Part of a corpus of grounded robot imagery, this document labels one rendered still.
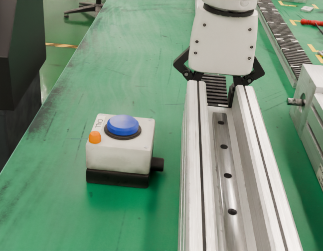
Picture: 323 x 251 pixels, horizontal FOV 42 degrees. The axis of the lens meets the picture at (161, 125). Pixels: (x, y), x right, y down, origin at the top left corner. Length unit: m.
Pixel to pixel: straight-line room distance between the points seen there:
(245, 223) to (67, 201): 0.21
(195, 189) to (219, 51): 0.29
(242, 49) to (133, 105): 0.21
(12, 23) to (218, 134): 0.35
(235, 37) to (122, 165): 0.26
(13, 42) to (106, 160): 0.27
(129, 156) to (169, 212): 0.08
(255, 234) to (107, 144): 0.20
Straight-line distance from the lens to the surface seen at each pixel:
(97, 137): 0.51
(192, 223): 0.38
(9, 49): 0.68
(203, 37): 0.64
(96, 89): 0.77
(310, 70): 0.72
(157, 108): 0.72
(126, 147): 0.51
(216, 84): 0.76
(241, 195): 0.48
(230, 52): 0.65
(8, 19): 0.70
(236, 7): 0.62
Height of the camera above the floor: 1.12
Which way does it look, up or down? 31 degrees down
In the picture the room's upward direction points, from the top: 6 degrees clockwise
